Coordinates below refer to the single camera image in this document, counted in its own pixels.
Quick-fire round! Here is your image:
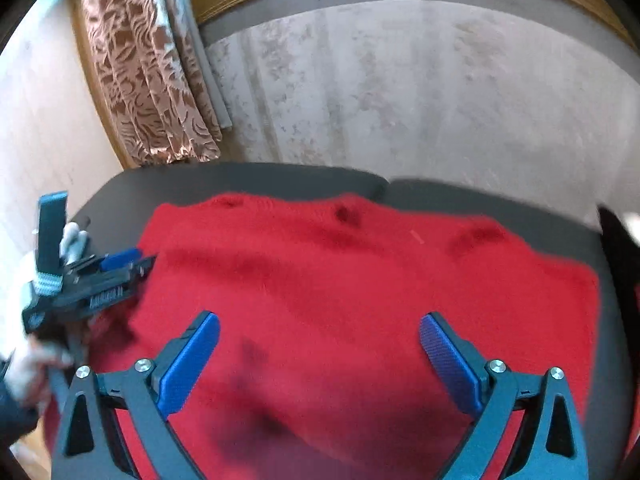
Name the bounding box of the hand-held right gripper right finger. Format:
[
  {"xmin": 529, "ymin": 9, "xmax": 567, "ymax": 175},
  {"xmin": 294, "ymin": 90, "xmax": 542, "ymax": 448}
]
[{"xmin": 419, "ymin": 311, "xmax": 591, "ymax": 480}]

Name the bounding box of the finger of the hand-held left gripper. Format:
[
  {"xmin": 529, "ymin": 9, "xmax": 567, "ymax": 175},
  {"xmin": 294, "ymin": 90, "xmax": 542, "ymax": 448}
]
[
  {"xmin": 69, "ymin": 248, "xmax": 143, "ymax": 277},
  {"xmin": 106, "ymin": 255, "xmax": 159, "ymax": 289}
]

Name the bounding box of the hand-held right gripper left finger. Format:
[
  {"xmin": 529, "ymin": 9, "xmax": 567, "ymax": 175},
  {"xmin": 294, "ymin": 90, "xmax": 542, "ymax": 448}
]
[{"xmin": 50, "ymin": 311, "xmax": 221, "ymax": 480}]

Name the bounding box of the red fuzzy knit sweater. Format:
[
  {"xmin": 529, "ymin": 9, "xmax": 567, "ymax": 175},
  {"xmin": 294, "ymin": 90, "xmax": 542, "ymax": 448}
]
[{"xmin": 42, "ymin": 191, "xmax": 601, "ymax": 480}]

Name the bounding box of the person's left hand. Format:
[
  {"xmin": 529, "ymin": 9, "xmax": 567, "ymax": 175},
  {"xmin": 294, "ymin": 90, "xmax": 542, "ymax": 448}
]
[{"xmin": 10, "ymin": 339, "xmax": 74, "ymax": 404}]

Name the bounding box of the pale blue ribbed sweater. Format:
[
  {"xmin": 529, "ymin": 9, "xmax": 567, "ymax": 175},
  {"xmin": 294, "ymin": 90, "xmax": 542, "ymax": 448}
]
[{"xmin": 59, "ymin": 222, "xmax": 91, "ymax": 267}]

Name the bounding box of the brown patterned curtain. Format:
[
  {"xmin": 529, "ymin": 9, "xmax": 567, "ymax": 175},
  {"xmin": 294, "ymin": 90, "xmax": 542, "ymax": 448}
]
[{"xmin": 79, "ymin": 0, "xmax": 223, "ymax": 167}]

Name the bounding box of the grey pipe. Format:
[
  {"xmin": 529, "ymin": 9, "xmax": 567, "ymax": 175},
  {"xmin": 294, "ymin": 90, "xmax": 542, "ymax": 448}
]
[{"xmin": 160, "ymin": 0, "xmax": 233, "ymax": 131}]

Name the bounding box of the black garment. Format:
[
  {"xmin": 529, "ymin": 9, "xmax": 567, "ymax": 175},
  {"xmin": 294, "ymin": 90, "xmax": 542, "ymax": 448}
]
[{"xmin": 596, "ymin": 204, "xmax": 640, "ymax": 286}]

